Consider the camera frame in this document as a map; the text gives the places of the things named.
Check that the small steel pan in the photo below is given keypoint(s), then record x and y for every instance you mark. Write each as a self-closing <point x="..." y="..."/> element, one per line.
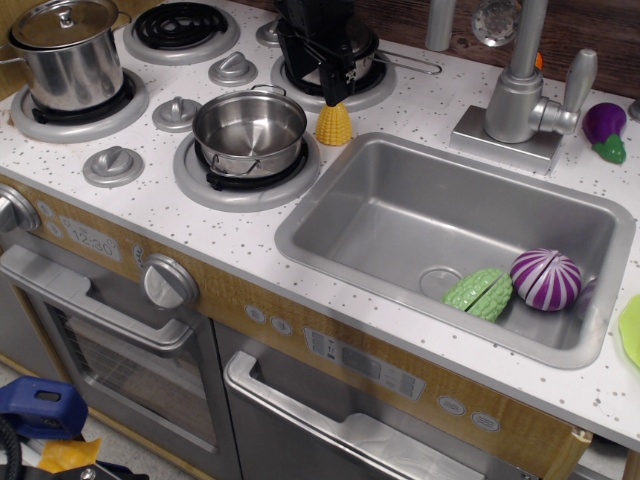
<point x="250" y="134"/>

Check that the grey stove knob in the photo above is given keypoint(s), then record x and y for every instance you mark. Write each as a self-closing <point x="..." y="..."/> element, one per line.
<point x="266" y="35"/>
<point x="233" y="70"/>
<point x="176" y="115"/>
<point x="113" y="167"/>

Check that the purple striped toy onion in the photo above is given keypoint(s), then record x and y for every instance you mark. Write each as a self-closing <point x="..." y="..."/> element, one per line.
<point x="546" y="279"/>

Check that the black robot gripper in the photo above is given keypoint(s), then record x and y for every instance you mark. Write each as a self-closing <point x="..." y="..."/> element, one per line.
<point x="337" y="80"/>

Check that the grey faucet post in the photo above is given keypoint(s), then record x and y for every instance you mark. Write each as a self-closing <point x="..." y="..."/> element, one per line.
<point x="440" y="24"/>

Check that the purple toy eggplant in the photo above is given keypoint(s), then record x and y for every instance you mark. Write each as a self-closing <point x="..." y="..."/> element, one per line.
<point x="603" y="126"/>

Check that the silver toy faucet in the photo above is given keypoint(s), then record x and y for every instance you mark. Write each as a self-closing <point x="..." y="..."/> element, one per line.
<point x="520" y="126"/>

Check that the yellow toy corn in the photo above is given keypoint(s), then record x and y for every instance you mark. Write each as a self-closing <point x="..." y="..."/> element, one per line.
<point x="333" y="127"/>

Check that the tall steel pot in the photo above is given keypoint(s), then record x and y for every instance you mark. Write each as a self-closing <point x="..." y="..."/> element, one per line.
<point x="72" y="78"/>

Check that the grey stove knob centre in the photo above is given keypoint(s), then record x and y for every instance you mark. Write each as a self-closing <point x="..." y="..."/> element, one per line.
<point x="233" y="70"/>

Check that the steel pot lid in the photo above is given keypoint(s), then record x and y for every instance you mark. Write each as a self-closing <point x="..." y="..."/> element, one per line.
<point x="58" y="24"/>

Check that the oven door with handle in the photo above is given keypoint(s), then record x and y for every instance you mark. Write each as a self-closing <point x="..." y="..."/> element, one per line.
<point x="154" y="374"/>

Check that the grey stove knob middle left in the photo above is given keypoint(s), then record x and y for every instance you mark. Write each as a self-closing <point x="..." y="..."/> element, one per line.
<point x="176" y="115"/>

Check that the grey stove knob back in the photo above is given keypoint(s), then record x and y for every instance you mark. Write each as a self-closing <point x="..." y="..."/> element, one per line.
<point x="266" y="35"/>

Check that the silver oven dial left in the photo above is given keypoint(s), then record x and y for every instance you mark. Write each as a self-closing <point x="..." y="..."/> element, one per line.
<point x="16" y="211"/>

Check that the green plastic plate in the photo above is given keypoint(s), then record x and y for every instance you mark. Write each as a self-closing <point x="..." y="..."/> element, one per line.
<point x="629" y="328"/>

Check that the silver oven dial right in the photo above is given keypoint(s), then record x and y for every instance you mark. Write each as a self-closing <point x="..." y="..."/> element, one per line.
<point x="166" y="283"/>

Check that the silver oven dial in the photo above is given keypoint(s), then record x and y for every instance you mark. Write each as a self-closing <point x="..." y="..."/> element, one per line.
<point x="166" y="283"/>
<point x="16" y="211"/>

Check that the green toy bitter gourd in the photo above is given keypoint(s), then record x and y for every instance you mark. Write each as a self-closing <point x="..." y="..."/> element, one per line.
<point x="483" y="294"/>

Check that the back left burner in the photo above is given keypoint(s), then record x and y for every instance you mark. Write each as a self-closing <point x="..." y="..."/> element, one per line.
<point x="181" y="33"/>

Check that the dishwasher door with handle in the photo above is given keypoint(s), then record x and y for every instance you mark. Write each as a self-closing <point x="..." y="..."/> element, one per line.
<point x="319" y="400"/>

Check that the steel saucepan with handle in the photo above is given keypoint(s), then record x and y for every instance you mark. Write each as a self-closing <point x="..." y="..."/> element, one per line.
<point x="350" y="41"/>

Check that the front right burner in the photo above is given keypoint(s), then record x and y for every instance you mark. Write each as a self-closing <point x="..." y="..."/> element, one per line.
<point x="195" y="179"/>

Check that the burner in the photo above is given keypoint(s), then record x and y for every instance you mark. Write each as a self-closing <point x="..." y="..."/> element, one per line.
<point x="373" y="88"/>
<point x="195" y="179"/>
<point x="49" y="126"/>
<point x="181" y="33"/>

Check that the yellow tape piece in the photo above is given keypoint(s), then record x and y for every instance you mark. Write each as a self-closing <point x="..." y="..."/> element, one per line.
<point x="62" y="455"/>

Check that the grey toy sink basin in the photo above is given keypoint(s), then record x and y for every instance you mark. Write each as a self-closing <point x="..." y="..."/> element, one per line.
<point x="406" y="222"/>

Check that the back right burner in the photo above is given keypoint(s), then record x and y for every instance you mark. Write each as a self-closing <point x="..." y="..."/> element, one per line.
<point x="373" y="88"/>

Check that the front left burner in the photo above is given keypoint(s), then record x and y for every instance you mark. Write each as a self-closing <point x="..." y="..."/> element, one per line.
<point x="49" y="126"/>

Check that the clear crystal faucet knob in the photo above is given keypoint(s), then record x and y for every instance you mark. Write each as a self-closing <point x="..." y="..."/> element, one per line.
<point x="494" y="22"/>

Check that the grey stove knob front left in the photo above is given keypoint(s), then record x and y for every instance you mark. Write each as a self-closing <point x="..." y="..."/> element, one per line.
<point x="113" y="167"/>

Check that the oven clock display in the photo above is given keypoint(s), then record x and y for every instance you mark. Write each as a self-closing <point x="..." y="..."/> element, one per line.
<point x="93" y="239"/>

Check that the blue clamp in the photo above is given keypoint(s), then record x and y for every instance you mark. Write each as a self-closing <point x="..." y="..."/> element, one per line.
<point x="38" y="408"/>

